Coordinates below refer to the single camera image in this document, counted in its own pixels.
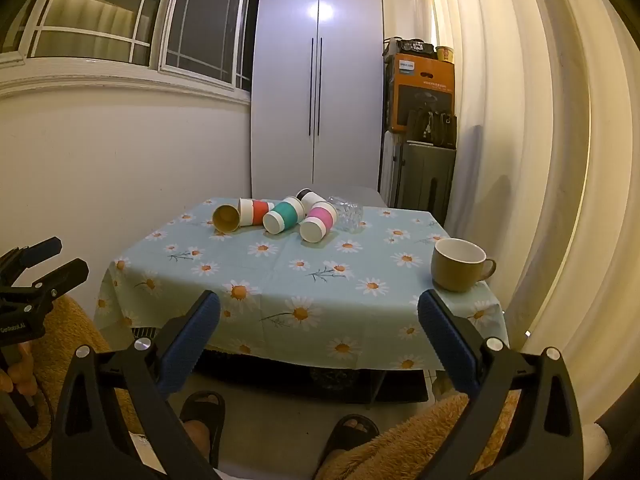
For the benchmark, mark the black slipper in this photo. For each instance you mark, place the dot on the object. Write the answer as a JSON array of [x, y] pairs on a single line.
[[352, 435], [212, 410]]

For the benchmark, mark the brown fleece blanket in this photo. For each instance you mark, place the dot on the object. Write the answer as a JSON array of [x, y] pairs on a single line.
[[400, 452]]

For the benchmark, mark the dark handbag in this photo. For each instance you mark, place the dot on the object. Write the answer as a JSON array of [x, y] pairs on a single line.
[[432, 127]]

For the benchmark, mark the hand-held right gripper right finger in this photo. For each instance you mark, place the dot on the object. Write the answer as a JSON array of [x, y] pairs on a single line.
[[445, 342]]

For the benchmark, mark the yellow paper cup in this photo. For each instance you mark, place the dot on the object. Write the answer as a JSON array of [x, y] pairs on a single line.
[[226, 218]]

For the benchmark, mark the instant noodle cup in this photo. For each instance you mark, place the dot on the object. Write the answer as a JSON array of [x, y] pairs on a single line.
[[444, 54]]

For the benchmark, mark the orange cardboard box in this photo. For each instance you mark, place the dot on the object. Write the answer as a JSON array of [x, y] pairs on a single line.
[[422, 85]]

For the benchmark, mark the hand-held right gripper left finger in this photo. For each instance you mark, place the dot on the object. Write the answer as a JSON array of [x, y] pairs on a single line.
[[192, 342]]

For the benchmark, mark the white frame window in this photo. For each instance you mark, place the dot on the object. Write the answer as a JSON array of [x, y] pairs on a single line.
[[125, 20]]

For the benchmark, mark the dark grey cabinet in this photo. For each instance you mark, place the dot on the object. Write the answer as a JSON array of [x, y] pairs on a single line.
[[422, 180]]

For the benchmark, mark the teal sleeve paper cup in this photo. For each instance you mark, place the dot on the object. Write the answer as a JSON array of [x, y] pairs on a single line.
[[283, 215]]

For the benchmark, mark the red sleeve paper cup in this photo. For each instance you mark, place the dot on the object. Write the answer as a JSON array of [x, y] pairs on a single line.
[[256, 212]]

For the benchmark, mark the white cup black rim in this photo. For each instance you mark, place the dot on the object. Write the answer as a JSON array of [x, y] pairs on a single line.
[[305, 195]]

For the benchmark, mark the white wardrobe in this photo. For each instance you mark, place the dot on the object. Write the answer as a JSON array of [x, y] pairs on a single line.
[[315, 85]]

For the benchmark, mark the person's left hand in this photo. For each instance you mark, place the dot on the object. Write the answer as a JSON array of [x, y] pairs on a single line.
[[17, 372]]

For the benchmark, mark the brown ceramic mug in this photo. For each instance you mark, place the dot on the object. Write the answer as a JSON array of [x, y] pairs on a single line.
[[457, 266]]

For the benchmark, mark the cream curtain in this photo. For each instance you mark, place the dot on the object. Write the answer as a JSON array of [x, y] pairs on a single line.
[[525, 160]]

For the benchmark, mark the clear glass cup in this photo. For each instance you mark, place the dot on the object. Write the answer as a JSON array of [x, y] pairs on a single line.
[[348, 215]]

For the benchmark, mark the pink sleeve paper cup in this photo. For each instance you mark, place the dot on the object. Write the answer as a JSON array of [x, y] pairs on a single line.
[[318, 222]]

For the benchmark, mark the black bag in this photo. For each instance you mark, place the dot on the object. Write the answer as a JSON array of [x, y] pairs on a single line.
[[410, 46]]

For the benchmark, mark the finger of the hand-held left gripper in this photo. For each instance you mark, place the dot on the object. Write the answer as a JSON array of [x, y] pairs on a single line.
[[42, 251], [62, 275]]

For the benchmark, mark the daisy print tablecloth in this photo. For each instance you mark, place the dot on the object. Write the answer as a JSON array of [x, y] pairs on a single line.
[[300, 280]]

